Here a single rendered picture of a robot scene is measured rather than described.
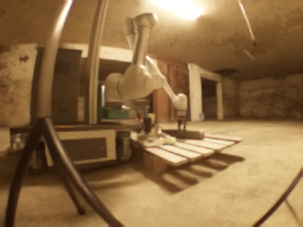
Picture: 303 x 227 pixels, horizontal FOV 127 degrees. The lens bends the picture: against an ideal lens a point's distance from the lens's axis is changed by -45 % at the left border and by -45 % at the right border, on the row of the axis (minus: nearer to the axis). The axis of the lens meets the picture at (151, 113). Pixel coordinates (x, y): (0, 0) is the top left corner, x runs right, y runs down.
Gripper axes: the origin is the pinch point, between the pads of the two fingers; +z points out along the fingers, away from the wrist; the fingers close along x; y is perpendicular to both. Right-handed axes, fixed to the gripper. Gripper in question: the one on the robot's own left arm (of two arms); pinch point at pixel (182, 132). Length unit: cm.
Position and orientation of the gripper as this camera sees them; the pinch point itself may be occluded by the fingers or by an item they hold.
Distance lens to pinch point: 140.6
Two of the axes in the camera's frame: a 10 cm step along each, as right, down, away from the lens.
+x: -5.8, 0.0, -8.1
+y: -8.1, 0.1, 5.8
